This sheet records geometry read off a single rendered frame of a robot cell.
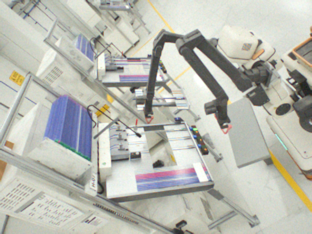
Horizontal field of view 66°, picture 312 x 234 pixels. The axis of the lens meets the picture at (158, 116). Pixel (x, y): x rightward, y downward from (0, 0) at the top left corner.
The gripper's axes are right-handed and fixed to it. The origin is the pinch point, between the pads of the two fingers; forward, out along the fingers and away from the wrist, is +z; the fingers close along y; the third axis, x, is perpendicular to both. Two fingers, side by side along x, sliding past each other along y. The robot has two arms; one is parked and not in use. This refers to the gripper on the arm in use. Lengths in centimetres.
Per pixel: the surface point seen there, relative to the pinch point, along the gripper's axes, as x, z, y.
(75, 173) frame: -53, 1, 49
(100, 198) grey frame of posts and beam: -39, 9, 62
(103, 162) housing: -36, 8, 35
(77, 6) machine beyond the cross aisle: -78, 14, -441
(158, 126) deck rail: 12.2, 14.3, -8.2
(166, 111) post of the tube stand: 26.6, 18.7, -36.6
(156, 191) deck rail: -4, 14, 60
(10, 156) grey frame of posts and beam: -78, -30, 63
